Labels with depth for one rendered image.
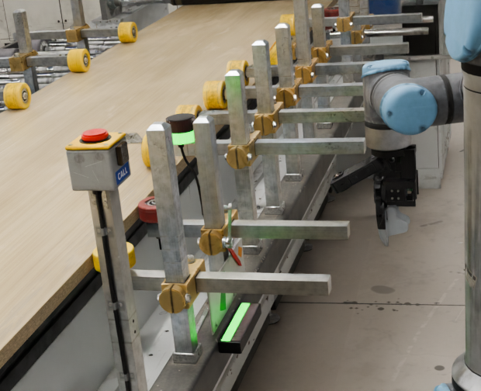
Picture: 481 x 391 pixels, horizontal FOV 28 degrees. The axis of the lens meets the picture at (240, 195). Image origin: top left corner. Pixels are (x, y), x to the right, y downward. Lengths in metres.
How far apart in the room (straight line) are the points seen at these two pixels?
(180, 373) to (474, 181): 0.78
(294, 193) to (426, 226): 1.62
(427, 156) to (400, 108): 2.85
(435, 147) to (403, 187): 2.65
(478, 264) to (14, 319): 0.78
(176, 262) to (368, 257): 2.22
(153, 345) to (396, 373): 1.21
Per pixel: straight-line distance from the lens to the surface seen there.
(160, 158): 1.70
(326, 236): 2.00
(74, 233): 2.00
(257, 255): 2.28
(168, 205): 1.73
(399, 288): 3.67
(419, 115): 1.74
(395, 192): 1.94
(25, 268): 1.87
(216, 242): 1.99
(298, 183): 2.72
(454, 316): 3.47
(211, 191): 1.98
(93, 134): 1.44
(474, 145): 1.26
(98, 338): 1.98
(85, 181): 1.45
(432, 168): 4.60
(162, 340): 2.13
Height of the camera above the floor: 1.62
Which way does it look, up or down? 20 degrees down
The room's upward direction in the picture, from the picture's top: 6 degrees counter-clockwise
